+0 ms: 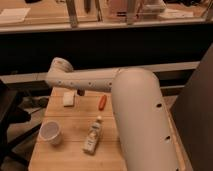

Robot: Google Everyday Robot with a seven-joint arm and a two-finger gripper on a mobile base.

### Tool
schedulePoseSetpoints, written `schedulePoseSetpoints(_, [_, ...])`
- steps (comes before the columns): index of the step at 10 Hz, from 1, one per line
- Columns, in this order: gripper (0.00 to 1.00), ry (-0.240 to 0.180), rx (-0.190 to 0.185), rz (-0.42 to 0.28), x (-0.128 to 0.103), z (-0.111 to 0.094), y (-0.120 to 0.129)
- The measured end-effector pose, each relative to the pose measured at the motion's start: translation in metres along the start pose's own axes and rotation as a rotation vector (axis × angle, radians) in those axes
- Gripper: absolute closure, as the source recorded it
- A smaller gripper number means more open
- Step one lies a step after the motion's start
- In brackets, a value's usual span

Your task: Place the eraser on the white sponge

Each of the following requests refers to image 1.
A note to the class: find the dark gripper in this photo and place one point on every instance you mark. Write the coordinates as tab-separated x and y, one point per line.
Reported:
81	92

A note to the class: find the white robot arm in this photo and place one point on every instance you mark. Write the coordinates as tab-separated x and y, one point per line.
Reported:
139	110

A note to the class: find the white sponge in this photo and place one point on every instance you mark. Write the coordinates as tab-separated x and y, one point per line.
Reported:
68	99

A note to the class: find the orange carrot toy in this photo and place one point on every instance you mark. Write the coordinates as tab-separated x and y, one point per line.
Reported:
102	102

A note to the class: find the white paper cup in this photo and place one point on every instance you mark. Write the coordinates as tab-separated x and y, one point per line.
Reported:
50	132

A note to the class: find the small clear bottle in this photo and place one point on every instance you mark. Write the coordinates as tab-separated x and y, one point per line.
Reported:
93	136

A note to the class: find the black chair at left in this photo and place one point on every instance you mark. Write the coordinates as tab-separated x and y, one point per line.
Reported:
11	113

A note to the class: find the paper sheet on bench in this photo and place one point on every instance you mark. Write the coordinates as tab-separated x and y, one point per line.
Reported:
13	15

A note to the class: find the dark panel at right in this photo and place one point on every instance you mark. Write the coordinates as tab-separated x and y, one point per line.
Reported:
193	114

